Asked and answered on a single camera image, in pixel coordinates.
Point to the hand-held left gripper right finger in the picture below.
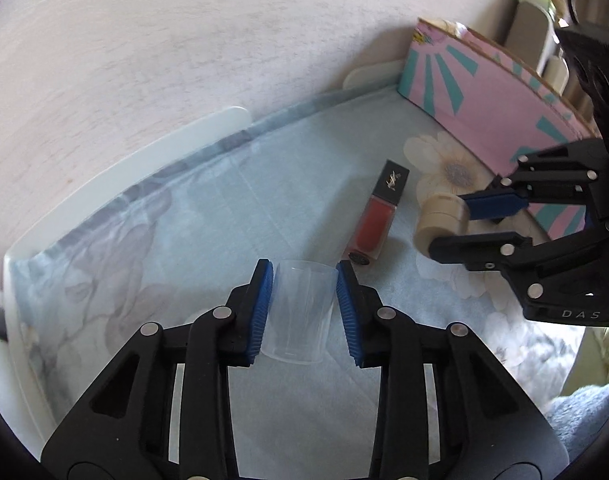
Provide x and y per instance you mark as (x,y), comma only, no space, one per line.
(347,310)

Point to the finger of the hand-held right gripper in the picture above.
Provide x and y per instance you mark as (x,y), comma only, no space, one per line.
(474,250)
(494,205)

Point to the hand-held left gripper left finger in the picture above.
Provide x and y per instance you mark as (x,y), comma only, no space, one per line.
(262,310)

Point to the clear plastic cup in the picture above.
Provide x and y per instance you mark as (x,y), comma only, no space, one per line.
(299,310)

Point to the beige round jar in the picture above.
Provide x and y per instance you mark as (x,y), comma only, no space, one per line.
(442,220)

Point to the cardboard box with pink paper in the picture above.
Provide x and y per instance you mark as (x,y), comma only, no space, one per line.
(484,105)

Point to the white pillow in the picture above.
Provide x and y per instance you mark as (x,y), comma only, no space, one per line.
(554,72)

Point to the red lipstick with black cap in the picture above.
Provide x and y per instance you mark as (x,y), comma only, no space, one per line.
(374,215)

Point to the grey pillow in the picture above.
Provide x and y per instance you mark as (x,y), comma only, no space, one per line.
(529,35)

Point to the pale blue floral tablecloth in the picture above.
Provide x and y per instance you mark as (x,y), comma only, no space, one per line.
(209,210)

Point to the blue fluffy cloth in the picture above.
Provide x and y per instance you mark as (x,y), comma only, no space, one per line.
(584,420)

